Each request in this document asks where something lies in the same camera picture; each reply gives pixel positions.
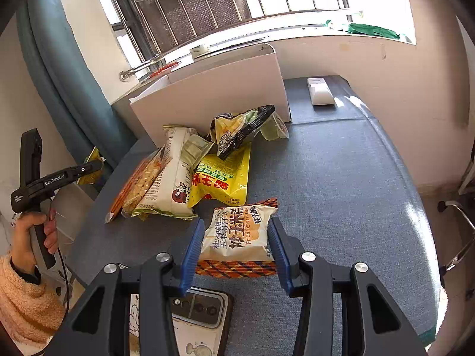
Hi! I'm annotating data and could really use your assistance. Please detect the phone with cartoon case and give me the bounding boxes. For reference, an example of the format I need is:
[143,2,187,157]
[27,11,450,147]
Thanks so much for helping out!
[130,285,234,356]

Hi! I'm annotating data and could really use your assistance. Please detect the green plastic bag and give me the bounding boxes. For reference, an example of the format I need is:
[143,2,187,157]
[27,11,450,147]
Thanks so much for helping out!
[327,20,412,43]

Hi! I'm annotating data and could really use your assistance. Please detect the red handled pliers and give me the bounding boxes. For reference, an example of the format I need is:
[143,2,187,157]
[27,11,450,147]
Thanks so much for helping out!
[146,61,186,80]

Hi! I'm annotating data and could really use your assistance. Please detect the white cardboard box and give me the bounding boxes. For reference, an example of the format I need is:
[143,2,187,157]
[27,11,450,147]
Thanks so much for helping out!
[129,42,292,147]

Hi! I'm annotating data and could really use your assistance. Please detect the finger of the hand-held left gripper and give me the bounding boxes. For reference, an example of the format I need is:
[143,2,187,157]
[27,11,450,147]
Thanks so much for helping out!
[74,160,103,183]

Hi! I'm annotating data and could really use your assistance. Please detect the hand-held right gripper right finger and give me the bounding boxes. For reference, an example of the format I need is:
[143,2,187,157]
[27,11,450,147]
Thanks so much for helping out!
[268,216,431,356]

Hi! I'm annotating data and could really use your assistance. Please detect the black and yellow snack packet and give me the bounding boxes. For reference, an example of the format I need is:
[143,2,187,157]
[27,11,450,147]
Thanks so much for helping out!
[207,104,276,161]

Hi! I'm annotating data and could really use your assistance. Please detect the clear orange-edged snack packet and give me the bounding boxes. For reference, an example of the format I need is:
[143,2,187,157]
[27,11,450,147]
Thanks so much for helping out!
[104,148,166,224]

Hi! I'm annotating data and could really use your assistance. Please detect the person's left hand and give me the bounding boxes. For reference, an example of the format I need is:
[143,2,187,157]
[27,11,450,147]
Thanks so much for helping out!
[9,199,60,271]

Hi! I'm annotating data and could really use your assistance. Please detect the large yellow snack packet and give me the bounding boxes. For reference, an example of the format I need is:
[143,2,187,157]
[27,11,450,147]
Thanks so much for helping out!
[187,143,252,208]

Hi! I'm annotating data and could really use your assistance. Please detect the person's left forearm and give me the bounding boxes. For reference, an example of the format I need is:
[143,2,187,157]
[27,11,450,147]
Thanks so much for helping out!
[0,254,71,353]

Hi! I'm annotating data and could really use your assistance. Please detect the blue curtain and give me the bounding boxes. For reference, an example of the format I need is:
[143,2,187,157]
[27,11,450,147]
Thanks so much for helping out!
[15,0,138,164]

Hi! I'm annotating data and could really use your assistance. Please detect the white orange-trimmed snack packet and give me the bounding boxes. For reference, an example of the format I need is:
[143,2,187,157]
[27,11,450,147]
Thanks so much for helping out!
[195,197,279,279]

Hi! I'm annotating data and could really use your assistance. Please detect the steel window guard rail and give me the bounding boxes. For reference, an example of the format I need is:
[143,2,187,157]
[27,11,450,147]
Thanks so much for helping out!
[74,0,364,82]

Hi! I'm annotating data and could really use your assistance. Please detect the small pale snack packet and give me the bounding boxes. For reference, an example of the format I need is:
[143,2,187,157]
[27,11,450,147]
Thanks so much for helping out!
[182,133,214,173]

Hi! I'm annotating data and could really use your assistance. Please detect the white remote control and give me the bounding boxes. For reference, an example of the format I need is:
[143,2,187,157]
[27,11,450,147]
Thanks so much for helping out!
[306,77,336,107]

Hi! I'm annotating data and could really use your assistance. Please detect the tall white snack bag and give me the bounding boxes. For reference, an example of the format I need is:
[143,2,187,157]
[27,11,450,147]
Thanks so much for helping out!
[132,126,199,220]

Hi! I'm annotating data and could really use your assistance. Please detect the small yellow patterned packet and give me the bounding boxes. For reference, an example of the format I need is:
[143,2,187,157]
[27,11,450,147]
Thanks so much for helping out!
[76,147,106,187]

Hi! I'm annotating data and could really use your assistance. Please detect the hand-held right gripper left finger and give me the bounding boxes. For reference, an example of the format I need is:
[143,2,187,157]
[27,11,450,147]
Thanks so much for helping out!
[45,218,206,356]

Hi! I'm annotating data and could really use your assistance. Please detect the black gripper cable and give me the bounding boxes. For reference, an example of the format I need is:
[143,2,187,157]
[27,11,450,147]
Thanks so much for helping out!
[56,252,73,323]

